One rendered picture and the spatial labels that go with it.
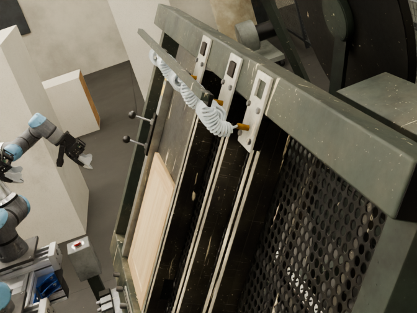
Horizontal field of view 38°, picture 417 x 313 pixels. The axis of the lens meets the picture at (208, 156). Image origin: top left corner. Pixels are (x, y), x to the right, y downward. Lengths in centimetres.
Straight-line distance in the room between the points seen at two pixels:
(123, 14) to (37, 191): 209
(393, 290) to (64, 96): 693
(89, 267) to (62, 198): 209
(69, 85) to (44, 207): 270
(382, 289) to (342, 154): 24
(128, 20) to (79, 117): 193
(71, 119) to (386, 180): 699
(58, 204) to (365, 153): 442
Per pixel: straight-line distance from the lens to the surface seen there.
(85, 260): 323
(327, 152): 116
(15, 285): 314
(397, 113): 144
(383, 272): 105
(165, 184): 251
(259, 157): 152
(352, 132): 110
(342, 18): 211
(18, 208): 319
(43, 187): 525
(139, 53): 640
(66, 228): 541
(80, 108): 779
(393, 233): 104
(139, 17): 633
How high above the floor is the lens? 239
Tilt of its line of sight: 24 degrees down
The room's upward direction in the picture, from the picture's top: 19 degrees counter-clockwise
